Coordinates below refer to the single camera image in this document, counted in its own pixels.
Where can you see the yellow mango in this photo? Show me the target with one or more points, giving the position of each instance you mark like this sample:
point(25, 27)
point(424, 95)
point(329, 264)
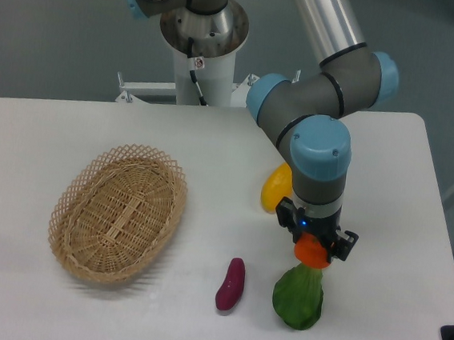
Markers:
point(277, 186)

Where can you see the white metal base frame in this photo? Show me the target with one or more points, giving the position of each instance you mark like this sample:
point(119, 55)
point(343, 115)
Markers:
point(165, 92)

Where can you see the purple sweet potato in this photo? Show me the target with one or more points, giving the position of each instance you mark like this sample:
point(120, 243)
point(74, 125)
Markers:
point(231, 289)

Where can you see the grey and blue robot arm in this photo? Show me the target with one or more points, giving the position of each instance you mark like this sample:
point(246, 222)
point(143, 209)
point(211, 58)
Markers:
point(302, 119)

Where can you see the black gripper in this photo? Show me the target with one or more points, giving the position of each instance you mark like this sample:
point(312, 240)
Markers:
point(326, 230)

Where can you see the orange fruit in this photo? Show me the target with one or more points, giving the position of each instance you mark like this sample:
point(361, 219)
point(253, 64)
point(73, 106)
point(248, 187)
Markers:
point(310, 252)

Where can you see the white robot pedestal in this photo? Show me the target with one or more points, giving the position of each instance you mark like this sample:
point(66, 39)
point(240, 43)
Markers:
point(204, 49)

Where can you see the woven wicker basket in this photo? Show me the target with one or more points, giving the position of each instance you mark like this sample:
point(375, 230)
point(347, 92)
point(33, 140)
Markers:
point(117, 215)

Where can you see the green bok choy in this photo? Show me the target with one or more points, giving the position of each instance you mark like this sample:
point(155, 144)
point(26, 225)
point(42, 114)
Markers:
point(298, 297)

